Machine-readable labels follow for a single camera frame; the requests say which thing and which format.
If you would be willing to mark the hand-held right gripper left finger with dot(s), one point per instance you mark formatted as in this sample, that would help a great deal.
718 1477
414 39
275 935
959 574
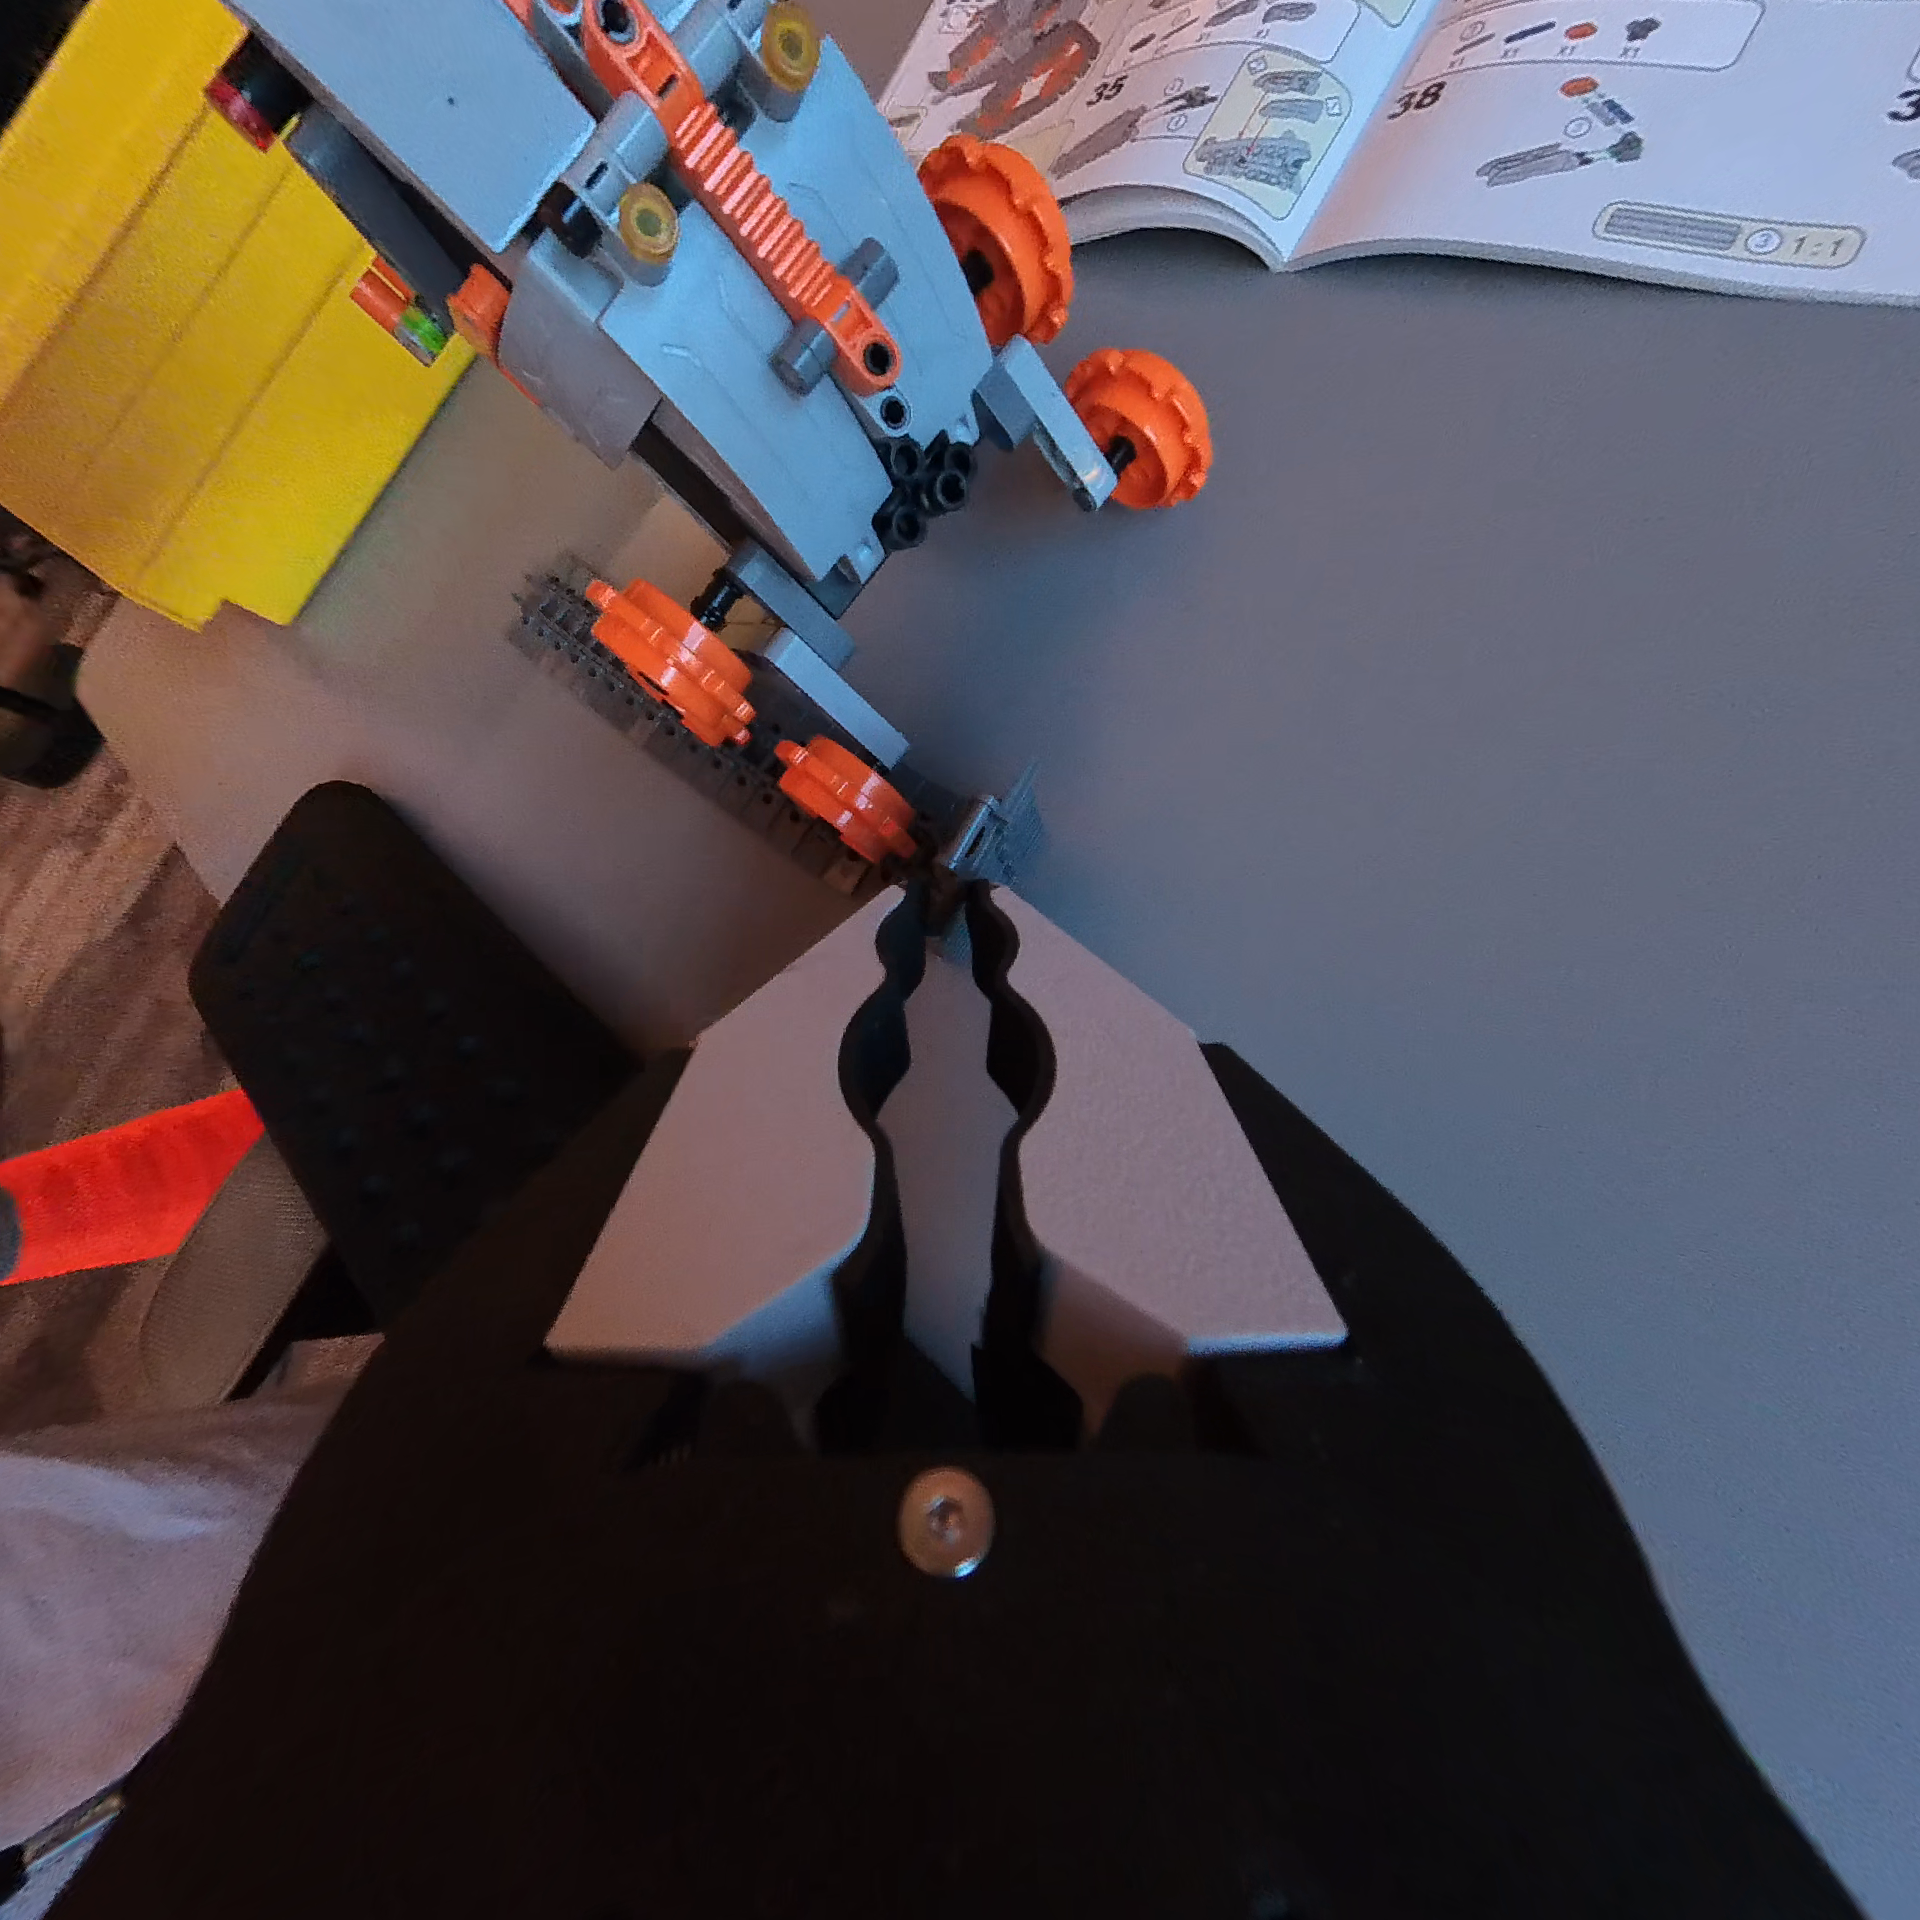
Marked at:
706 1200

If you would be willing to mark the white instruction booklet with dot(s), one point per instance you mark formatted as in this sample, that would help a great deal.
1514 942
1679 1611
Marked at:
1350 150

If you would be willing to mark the black perforated chair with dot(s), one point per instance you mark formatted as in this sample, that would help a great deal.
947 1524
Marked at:
389 1020

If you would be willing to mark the orange strip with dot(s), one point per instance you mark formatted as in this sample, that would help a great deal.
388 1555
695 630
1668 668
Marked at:
120 1184

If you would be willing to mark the person's white clothing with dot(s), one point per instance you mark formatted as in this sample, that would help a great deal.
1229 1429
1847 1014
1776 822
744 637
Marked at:
107 1575

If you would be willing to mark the grey desk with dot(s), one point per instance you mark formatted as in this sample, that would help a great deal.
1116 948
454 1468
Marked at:
1501 751

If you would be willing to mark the yellow plastic storage bin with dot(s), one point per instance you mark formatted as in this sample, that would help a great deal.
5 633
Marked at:
182 376

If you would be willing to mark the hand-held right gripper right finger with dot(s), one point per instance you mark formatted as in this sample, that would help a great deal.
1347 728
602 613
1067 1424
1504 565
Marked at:
1172 1200

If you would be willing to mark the grey orange toy brick vehicle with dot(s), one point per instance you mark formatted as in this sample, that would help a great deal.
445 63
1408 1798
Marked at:
452 105

